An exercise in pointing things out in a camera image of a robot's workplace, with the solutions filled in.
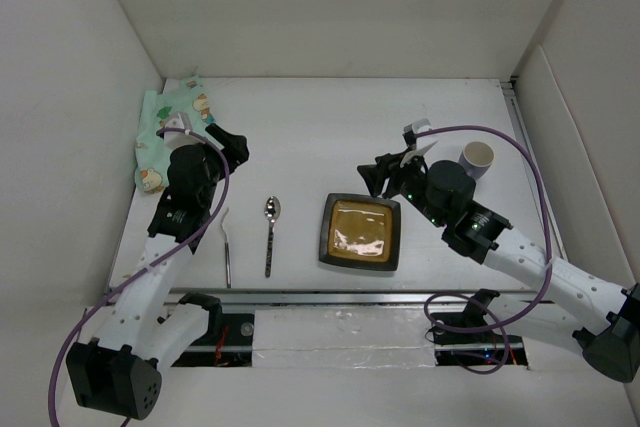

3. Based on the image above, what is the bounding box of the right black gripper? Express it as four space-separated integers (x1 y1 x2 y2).
357 146 446 228

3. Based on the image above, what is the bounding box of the black square plate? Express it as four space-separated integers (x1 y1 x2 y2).
318 193 402 273

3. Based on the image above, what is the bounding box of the patterned handle metal spoon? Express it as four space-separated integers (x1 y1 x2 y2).
264 196 281 278

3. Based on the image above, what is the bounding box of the green cartoon cloth placemat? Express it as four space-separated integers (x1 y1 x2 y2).
134 76 215 194

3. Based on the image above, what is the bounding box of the silver metal fork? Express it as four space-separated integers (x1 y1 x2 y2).
219 207 232 289

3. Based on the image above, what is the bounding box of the purple white cup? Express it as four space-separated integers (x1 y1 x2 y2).
458 141 495 180

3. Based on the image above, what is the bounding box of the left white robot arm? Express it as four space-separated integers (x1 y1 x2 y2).
65 124 250 420

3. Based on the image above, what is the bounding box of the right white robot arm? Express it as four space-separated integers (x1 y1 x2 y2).
357 154 639 383

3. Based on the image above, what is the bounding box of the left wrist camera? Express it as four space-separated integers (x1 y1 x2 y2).
163 112 193 134

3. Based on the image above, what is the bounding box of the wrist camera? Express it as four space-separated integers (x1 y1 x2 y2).
163 112 193 134
400 118 438 167

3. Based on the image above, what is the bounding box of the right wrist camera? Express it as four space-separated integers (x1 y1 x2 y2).
400 118 438 167

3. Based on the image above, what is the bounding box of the aluminium rail frame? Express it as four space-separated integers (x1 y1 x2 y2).
102 77 581 354

